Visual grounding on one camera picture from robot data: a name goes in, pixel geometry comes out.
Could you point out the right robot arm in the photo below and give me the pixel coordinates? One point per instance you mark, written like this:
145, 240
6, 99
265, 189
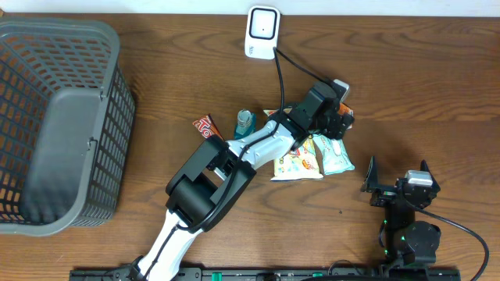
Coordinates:
407, 241

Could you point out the teal mouthwash bottle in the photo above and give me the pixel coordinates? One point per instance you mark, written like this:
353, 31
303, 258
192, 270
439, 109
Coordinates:
245, 125

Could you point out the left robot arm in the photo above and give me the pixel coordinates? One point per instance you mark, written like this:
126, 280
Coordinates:
209, 183

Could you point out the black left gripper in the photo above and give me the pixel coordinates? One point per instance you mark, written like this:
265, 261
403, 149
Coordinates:
340, 120

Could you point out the yellow snack chips bag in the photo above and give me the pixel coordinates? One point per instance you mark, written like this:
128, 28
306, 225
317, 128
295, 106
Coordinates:
300, 164

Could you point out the grey plastic mesh basket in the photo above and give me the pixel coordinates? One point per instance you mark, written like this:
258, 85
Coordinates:
66, 119

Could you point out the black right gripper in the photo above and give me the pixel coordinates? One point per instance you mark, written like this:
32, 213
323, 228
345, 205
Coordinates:
370, 185

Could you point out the red chocolate bar wrapper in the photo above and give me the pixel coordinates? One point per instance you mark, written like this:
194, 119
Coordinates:
206, 127

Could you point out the light blue wet wipes pack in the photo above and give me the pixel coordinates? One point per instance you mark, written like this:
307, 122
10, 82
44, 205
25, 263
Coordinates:
334, 155

